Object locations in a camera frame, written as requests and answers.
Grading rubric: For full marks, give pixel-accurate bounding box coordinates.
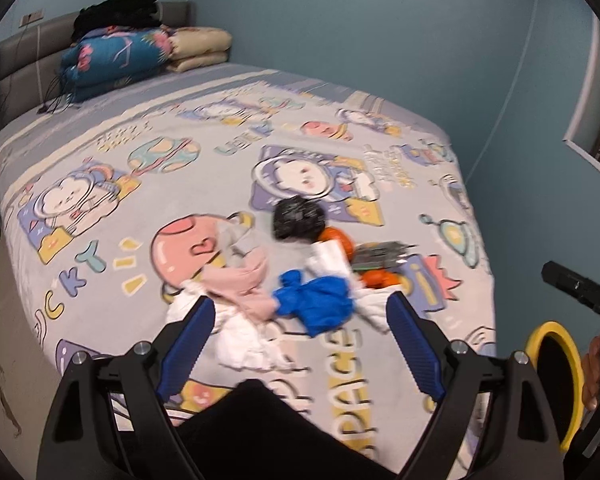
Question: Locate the white tissue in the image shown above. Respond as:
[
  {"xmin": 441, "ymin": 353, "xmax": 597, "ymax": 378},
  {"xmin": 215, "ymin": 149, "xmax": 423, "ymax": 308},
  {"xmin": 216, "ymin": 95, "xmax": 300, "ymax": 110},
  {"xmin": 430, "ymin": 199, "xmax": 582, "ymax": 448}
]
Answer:
[{"xmin": 306, "ymin": 240, "xmax": 402, "ymax": 334}]

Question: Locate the grey foil crumpled wrapper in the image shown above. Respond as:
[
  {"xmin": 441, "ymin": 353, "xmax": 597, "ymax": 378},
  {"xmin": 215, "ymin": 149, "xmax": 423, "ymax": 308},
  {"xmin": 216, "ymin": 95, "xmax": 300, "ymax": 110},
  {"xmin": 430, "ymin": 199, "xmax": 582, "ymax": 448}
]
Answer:
[{"xmin": 351, "ymin": 240, "xmax": 415, "ymax": 272}]

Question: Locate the person's right hand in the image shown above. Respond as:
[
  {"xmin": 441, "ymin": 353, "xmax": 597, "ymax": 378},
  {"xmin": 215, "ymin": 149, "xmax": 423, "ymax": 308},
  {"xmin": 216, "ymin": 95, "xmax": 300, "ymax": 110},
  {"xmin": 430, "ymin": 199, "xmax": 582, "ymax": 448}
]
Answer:
[{"xmin": 581, "ymin": 334, "xmax": 600, "ymax": 412}]

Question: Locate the window with grey frame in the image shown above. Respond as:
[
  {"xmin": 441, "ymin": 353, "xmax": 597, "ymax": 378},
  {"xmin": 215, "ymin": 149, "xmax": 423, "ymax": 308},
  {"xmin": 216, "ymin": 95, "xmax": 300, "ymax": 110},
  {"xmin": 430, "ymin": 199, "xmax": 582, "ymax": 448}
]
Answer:
[{"xmin": 562, "ymin": 13, "xmax": 600, "ymax": 174}]

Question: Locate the black clothing pile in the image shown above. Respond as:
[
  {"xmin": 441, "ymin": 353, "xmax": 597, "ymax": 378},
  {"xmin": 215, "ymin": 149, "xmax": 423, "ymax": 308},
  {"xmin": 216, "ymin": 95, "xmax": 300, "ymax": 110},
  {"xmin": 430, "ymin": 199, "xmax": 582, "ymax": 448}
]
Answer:
[{"xmin": 71, "ymin": 0, "xmax": 161, "ymax": 42}]

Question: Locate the pink cloth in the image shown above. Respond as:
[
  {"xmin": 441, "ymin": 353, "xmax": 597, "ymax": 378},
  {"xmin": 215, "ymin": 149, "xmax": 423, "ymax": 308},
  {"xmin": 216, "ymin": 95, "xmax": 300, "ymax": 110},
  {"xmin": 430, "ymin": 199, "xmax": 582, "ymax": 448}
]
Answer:
[{"xmin": 201, "ymin": 247, "xmax": 278, "ymax": 323}]

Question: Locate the black crumpled trash ball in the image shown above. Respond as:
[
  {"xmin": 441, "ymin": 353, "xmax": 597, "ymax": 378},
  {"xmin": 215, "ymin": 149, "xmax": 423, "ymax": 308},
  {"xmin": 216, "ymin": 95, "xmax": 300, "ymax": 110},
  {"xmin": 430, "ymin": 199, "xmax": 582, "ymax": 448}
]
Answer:
[{"xmin": 272, "ymin": 195, "xmax": 326, "ymax": 243}]

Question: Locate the beige folded blanket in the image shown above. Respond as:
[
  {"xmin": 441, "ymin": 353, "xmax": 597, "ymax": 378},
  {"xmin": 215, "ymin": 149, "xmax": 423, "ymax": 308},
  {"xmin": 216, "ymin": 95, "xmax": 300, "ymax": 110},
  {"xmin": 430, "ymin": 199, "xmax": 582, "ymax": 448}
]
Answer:
[{"xmin": 166, "ymin": 27, "xmax": 233, "ymax": 73}]

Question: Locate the orange trash piece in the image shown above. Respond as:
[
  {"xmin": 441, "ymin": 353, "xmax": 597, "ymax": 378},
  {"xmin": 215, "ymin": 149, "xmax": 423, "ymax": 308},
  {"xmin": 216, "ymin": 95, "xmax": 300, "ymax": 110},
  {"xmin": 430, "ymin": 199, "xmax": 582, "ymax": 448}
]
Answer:
[
  {"xmin": 318, "ymin": 226, "xmax": 355, "ymax": 261},
  {"xmin": 361, "ymin": 269, "xmax": 401, "ymax": 289}
]

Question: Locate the orange trash piece lower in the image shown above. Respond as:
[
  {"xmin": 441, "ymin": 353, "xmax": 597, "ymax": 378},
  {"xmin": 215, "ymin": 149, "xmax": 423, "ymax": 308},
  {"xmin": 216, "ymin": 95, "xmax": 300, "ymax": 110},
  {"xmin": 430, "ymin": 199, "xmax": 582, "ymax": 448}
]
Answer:
[{"xmin": 361, "ymin": 269, "xmax": 401, "ymax": 289}]

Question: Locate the orange trash piece upper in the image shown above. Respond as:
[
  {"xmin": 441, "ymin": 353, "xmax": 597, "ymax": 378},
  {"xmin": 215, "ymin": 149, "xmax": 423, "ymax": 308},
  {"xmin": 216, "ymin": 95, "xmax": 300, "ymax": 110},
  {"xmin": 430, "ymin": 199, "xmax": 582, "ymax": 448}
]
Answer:
[{"xmin": 318, "ymin": 226, "xmax": 355, "ymax": 261}]

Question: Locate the blue crumpled glove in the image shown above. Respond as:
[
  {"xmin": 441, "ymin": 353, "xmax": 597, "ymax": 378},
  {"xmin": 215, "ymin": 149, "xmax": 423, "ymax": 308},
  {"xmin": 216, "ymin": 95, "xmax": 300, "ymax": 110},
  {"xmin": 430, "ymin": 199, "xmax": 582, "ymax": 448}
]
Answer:
[{"xmin": 273, "ymin": 270, "xmax": 354, "ymax": 337}]

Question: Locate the grey padded headboard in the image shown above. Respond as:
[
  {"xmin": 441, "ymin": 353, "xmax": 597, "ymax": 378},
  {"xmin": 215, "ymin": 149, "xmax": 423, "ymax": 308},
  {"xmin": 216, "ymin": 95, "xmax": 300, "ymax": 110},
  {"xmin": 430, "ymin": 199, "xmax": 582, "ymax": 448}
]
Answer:
[{"xmin": 0, "ymin": 1, "xmax": 195, "ymax": 132}]

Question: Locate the blue floral folded quilt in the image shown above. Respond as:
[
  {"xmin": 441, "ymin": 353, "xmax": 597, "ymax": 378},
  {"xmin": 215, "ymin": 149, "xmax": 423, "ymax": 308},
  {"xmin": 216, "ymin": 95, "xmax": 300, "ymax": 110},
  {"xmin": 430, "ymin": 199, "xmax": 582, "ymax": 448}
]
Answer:
[{"xmin": 58, "ymin": 27, "xmax": 173, "ymax": 103}]

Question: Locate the cartoon space print bed sheet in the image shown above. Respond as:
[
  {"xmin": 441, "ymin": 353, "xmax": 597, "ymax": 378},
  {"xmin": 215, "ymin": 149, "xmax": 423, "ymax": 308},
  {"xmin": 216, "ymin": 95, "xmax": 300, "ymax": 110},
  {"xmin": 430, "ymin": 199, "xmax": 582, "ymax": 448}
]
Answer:
[{"xmin": 0, "ymin": 64, "xmax": 495, "ymax": 470}]

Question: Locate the yellow rimmed black trash bin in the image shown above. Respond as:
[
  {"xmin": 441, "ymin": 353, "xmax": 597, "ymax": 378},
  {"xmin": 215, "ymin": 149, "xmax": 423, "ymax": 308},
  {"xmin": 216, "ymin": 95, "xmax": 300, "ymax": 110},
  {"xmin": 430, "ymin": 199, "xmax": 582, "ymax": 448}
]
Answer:
[{"xmin": 526, "ymin": 321, "xmax": 584, "ymax": 454}]

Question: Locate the white crumpled paper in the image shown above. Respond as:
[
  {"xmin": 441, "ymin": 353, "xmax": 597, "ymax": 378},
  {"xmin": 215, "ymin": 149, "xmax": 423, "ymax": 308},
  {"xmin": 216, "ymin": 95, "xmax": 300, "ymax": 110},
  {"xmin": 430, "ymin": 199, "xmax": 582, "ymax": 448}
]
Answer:
[{"xmin": 166, "ymin": 280, "xmax": 294, "ymax": 372}]

